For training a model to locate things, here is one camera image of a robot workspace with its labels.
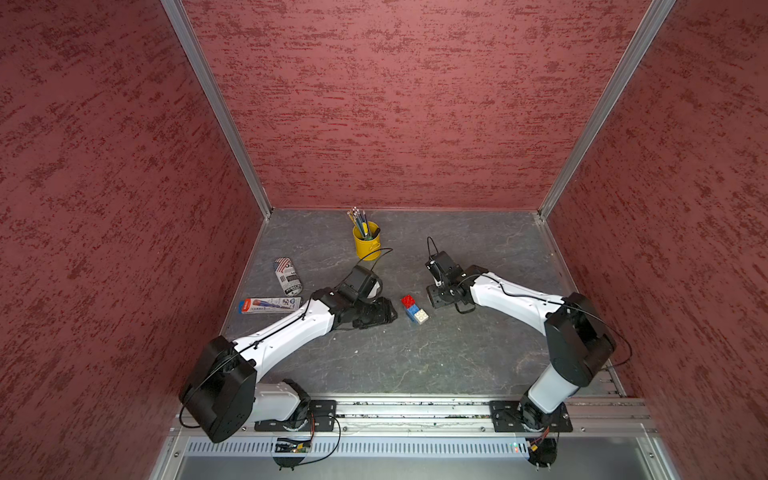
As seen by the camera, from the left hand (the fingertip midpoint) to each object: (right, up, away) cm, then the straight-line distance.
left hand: (388, 323), depth 81 cm
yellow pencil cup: (-7, +20, +19) cm, 28 cm away
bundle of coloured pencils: (-9, +29, +17) cm, 35 cm away
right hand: (+16, +5, +9) cm, 19 cm away
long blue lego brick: (+7, +1, +8) cm, 11 cm away
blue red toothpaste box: (-39, +2, +12) cm, 41 cm away
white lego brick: (+10, 0, +6) cm, 11 cm away
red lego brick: (+6, +4, +9) cm, 11 cm away
